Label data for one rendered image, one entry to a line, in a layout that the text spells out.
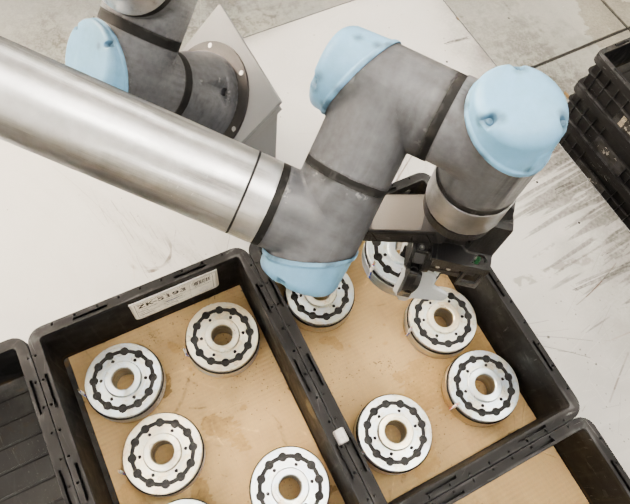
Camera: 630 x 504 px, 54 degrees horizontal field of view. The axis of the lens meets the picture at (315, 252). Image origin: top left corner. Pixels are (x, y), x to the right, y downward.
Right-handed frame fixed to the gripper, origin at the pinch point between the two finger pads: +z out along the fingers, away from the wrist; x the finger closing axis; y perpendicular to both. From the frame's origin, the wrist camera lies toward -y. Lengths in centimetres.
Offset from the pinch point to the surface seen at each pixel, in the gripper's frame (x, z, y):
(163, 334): -9.8, 17.2, -29.8
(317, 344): -6.2, 17.4, -7.8
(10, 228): 6, 30, -64
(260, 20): 132, 104, -51
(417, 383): -8.6, 17.5, 7.5
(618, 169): 70, 63, 61
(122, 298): -8.7, 7.2, -34.0
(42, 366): -19.4, 6.9, -40.4
